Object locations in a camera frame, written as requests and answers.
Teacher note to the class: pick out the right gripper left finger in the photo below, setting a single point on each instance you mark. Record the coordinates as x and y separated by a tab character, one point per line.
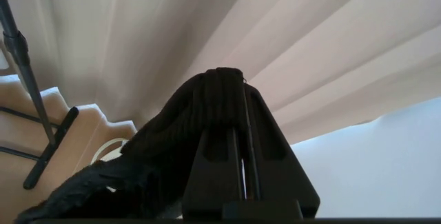
213	182

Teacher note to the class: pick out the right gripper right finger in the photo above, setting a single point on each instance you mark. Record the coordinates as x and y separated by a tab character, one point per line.
279	182

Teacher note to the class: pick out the black garment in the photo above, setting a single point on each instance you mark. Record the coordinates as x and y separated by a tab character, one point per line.
165	141

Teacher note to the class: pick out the white laundry basket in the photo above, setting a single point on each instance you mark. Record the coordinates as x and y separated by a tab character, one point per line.
103	148

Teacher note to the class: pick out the black clothes rack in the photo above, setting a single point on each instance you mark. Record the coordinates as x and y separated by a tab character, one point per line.
24	65

